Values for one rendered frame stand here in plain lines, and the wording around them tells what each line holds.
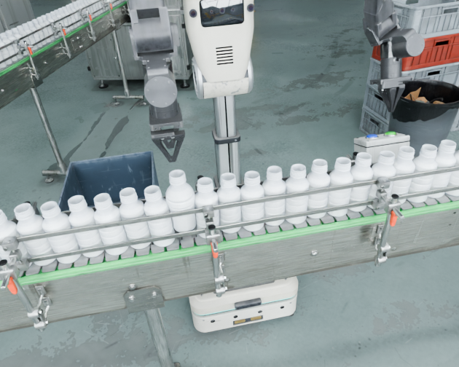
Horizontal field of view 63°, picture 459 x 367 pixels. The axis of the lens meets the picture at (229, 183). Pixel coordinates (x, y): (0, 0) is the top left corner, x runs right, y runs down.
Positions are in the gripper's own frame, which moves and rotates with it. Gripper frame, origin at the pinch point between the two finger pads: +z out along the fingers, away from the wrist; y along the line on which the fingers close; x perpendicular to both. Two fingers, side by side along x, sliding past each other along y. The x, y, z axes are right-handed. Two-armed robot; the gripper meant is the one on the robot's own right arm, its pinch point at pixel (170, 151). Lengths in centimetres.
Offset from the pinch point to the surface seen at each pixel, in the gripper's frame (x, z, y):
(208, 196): 7.2, 13.1, 0.8
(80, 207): -22.4, 11.5, -0.1
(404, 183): 60, 18, 1
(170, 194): -1.6, 11.1, 0.7
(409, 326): 100, 125, -21
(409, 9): 174, 13, -179
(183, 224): 0.2, 19.9, 1.6
